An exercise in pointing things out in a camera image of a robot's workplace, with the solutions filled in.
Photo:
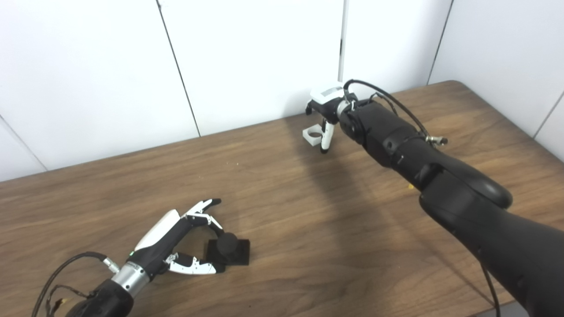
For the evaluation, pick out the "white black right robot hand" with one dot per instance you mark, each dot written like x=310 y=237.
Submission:
x=328 y=93

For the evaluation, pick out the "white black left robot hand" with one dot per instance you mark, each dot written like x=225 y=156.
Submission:
x=158 y=246

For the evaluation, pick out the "white square piece with hole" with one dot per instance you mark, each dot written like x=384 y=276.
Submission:
x=308 y=137

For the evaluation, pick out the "black peg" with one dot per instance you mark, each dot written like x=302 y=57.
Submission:
x=233 y=251

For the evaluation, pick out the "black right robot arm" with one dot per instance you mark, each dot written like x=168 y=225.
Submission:
x=462 y=193

